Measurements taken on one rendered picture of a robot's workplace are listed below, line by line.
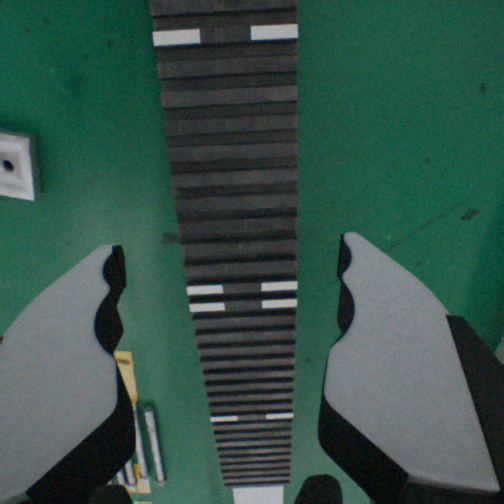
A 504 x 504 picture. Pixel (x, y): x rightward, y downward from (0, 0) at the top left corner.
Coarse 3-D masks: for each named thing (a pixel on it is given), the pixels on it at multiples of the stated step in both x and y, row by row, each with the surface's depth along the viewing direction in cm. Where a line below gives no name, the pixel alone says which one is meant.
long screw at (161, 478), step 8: (152, 408) 26; (152, 416) 26; (152, 424) 26; (152, 432) 27; (152, 440) 27; (152, 448) 28; (160, 456) 29; (160, 464) 29; (160, 472) 30; (160, 480) 31
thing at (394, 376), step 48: (384, 288) 9; (384, 336) 7; (432, 336) 7; (336, 384) 6; (384, 384) 6; (432, 384) 6; (336, 432) 6; (384, 432) 6; (432, 432) 6; (480, 432) 6; (384, 480) 6; (432, 480) 5; (480, 480) 5
